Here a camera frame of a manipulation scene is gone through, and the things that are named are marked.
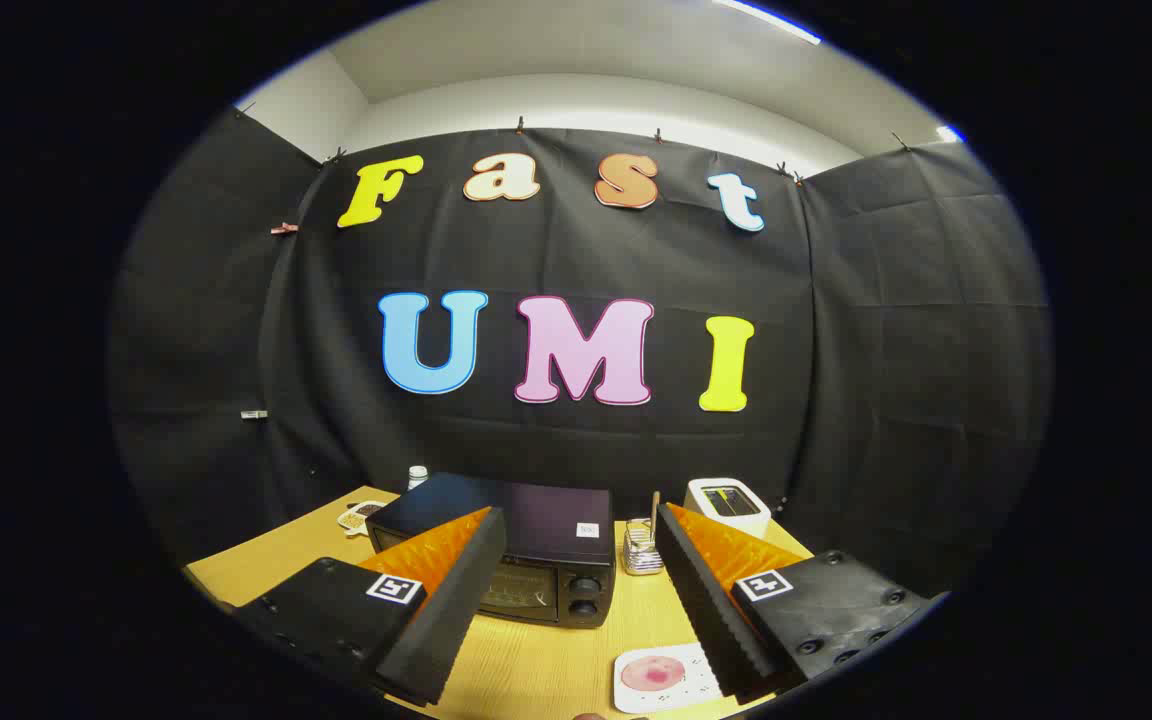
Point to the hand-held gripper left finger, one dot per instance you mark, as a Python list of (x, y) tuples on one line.
[(456, 600)]

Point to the small white snack dish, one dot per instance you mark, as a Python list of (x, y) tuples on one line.
[(356, 518)]

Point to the wooden stick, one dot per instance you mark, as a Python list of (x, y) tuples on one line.
[(654, 505)]

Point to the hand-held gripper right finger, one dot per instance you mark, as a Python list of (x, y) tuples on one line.
[(701, 600)]

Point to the black backdrop cloth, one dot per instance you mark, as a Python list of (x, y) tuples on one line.
[(556, 250)]

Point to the white square plate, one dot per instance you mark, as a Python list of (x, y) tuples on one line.
[(681, 685)]

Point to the pink ham slice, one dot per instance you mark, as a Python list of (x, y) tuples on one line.
[(651, 673)]

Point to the white toaster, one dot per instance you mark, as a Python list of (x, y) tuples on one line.
[(726, 510)]

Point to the black toaster oven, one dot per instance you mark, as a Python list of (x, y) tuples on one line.
[(546, 520)]

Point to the small white bottle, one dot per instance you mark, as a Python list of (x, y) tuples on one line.
[(418, 477)]

